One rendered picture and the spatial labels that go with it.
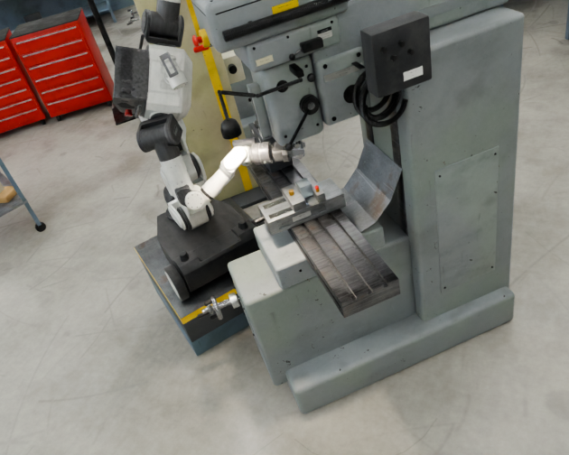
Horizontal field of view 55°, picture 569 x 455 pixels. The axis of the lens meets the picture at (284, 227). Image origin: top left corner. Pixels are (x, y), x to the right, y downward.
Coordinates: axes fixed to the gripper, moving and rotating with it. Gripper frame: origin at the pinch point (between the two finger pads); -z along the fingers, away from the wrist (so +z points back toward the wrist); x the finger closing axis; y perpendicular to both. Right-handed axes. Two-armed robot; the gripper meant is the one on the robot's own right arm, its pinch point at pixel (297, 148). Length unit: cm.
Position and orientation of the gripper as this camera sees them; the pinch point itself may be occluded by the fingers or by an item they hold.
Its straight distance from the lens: 220.9
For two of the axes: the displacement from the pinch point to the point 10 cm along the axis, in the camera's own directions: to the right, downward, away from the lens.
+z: -9.8, 1.0, 1.9
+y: 2.0, 7.7, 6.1
